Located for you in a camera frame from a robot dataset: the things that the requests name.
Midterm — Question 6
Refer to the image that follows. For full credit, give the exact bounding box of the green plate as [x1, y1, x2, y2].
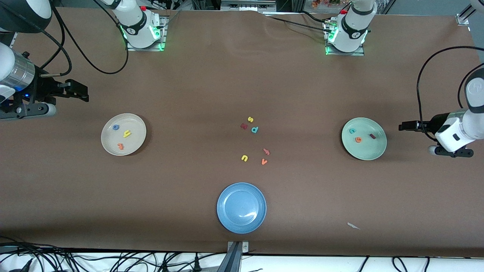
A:
[341, 117, 388, 161]

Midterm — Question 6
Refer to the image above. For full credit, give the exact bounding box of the beige brown plate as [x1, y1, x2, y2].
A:
[101, 113, 147, 156]

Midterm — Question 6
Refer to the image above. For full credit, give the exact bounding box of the brown table cover sheet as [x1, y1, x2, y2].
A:
[0, 7, 484, 258]

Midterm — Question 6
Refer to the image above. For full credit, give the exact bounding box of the blue plate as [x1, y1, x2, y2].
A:
[216, 182, 267, 234]

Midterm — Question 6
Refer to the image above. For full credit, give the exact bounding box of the grey equipment box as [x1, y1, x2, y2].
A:
[220, 0, 276, 12]

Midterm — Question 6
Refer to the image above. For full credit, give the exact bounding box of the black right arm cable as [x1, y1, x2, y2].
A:
[40, 0, 129, 78]

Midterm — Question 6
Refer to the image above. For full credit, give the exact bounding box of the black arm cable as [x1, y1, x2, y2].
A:
[417, 46, 484, 142]
[40, 0, 129, 78]

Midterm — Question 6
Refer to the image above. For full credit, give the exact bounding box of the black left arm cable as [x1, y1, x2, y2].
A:
[417, 46, 484, 142]

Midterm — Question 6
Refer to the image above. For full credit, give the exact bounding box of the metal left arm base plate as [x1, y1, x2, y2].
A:
[324, 21, 365, 56]

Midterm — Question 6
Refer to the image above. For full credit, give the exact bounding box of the aluminium frame profile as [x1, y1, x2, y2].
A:
[456, 0, 481, 25]

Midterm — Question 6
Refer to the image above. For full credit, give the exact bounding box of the thick black cable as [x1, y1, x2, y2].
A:
[0, 242, 61, 253]

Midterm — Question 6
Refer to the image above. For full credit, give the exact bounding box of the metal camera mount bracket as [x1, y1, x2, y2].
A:
[217, 241, 249, 272]

